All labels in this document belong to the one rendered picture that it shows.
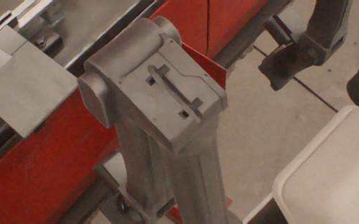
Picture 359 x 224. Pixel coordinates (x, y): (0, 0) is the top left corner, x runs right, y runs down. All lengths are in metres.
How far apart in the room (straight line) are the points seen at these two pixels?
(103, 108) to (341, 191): 0.35
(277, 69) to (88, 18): 0.58
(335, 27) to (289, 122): 1.42
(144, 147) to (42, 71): 0.69
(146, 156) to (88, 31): 0.87
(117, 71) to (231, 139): 1.81
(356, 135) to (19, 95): 0.77
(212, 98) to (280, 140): 1.81
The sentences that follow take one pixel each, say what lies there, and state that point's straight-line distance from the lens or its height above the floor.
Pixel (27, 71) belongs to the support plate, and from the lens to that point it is 1.37.
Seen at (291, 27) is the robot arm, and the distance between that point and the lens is 1.13.
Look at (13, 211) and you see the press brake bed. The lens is 1.76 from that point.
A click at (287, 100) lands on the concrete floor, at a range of 2.47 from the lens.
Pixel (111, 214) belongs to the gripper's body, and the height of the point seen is 1.08.
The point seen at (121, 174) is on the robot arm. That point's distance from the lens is 0.97.
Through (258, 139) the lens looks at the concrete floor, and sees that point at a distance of 2.37.
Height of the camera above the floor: 2.10
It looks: 60 degrees down
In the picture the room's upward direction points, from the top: 3 degrees counter-clockwise
